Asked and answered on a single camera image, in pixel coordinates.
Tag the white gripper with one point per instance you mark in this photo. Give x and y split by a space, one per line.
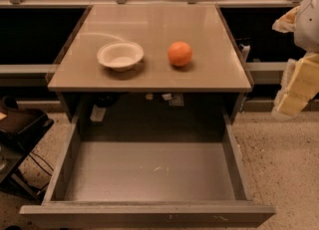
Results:
309 28

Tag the orange fruit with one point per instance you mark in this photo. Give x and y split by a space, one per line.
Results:
179 54

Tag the grey cabinet with top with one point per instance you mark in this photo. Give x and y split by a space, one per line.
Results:
154 101

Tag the open grey top drawer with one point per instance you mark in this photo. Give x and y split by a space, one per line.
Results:
190 184

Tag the white paper bowl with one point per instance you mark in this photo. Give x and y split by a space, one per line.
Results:
120 56

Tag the white paper label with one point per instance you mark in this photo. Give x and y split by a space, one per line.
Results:
97 114

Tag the black tray stand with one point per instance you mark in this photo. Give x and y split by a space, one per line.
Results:
20 132

